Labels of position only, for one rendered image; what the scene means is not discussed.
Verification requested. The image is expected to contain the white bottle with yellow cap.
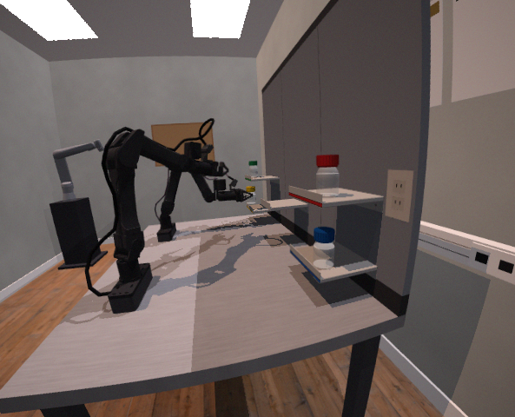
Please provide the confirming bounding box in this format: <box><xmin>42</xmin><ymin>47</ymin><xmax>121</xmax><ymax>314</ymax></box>
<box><xmin>246</xmin><ymin>187</ymin><xmax>255</xmax><ymax>205</ymax></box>

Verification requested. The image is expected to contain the clear bottle with green cap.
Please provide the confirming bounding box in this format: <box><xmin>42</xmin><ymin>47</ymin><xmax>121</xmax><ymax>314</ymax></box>
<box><xmin>249</xmin><ymin>161</ymin><xmax>258</xmax><ymax>178</ymax></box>

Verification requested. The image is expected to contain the white bottle with red cap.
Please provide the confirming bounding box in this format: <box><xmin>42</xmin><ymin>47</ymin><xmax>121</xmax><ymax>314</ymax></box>
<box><xmin>316</xmin><ymin>155</ymin><xmax>339</xmax><ymax>198</ymax></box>

